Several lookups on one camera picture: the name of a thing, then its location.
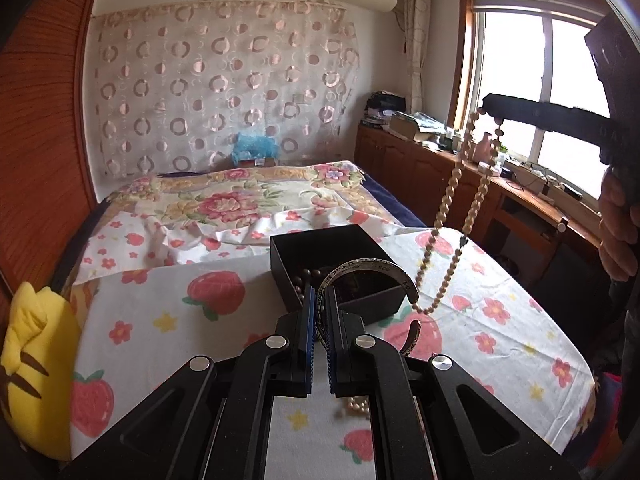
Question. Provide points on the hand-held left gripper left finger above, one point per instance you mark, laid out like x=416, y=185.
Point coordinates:
x=306, y=350

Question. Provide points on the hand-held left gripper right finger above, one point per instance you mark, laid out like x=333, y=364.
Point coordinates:
x=334, y=355

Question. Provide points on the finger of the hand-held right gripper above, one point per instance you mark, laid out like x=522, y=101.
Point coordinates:
x=545, y=115

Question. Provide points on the black jewelry box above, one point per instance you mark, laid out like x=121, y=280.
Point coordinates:
x=320, y=245

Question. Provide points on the person's right hand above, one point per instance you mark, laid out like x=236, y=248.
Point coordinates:
x=616, y=225

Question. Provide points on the white power strip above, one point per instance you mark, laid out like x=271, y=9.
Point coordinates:
x=532, y=177

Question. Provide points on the pink bottle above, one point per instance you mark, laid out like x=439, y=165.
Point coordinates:
x=485, y=146

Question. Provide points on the cardboard box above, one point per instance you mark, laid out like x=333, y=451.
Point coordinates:
x=407, y=125

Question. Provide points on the beige window curtain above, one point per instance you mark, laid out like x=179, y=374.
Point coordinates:
x=417, y=45

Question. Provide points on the wooden cabinet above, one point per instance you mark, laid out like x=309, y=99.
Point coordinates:
x=400, y=160

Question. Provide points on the strawberry print tablecloth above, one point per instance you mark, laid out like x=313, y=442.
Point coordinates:
x=150, y=320

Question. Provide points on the pile of books and papers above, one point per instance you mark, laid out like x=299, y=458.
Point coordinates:
x=382, y=107

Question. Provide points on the dark blue bedsheet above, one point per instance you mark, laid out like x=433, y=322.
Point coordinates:
x=395, y=200

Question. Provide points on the floral blanket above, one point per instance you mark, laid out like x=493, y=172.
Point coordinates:
x=225, y=200

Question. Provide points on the white flower print sheet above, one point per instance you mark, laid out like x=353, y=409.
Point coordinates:
x=130, y=245

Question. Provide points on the blue plastic bag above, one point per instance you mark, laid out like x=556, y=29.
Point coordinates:
x=252, y=147

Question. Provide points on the yellow plush pillow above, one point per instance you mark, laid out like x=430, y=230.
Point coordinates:
x=35, y=370

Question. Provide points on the wooden frame window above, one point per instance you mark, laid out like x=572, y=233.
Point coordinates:
x=530, y=60

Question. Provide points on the circle pattern wall curtain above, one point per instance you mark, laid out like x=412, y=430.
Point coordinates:
x=215, y=90

